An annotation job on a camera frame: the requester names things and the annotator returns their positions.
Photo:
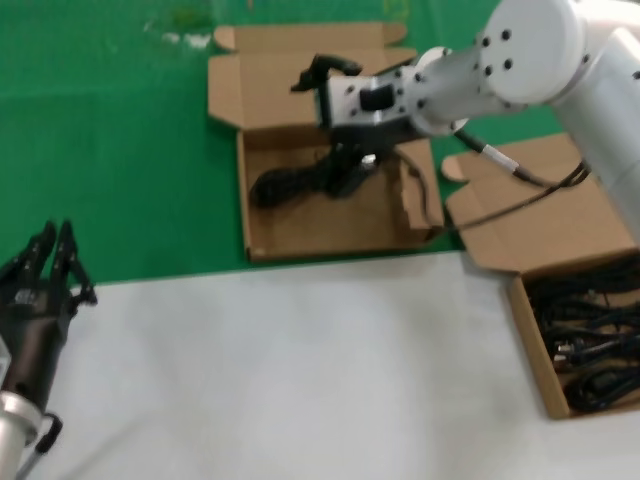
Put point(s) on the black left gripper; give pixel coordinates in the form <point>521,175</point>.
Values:
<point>35,340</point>

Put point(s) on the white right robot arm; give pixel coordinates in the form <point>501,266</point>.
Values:
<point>540,45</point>

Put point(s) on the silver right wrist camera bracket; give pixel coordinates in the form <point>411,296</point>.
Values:
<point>345,107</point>

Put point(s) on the cardboard box with round hole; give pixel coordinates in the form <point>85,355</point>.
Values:
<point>320,230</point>

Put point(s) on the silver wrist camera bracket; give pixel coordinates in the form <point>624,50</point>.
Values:
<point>4,360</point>
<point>345,107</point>

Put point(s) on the brown cardboard mailer box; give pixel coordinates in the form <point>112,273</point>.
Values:
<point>525,225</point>

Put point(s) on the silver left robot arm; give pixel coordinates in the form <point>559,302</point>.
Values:
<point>15,435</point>

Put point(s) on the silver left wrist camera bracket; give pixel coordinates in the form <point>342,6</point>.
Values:
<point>4,360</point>

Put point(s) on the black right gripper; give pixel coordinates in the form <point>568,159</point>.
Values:
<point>365,140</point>

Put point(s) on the green table cloth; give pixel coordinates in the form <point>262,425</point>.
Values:
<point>100,150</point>

